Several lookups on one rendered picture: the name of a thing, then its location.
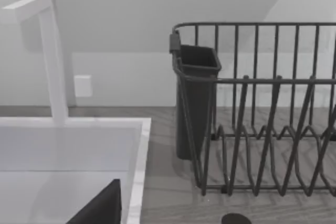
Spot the dark grey cutlery holder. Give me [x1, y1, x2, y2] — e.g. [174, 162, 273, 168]
[174, 45, 223, 161]

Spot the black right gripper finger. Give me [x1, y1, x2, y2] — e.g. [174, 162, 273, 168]
[66, 178, 123, 224]

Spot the tall white tap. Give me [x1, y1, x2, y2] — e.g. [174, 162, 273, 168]
[0, 0, 70, 126]

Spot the white sink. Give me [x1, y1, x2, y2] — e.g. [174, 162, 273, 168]
[0, 117, 152, 224]

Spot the dark round object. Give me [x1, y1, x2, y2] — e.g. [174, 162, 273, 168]
[221, 212, 251, 224]

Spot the white wall socket plate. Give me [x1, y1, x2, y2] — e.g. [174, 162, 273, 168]
[73, 74, 93, 98]

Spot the dark grey wire dish rack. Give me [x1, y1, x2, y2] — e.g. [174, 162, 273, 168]
[169, 22, 336, 197]

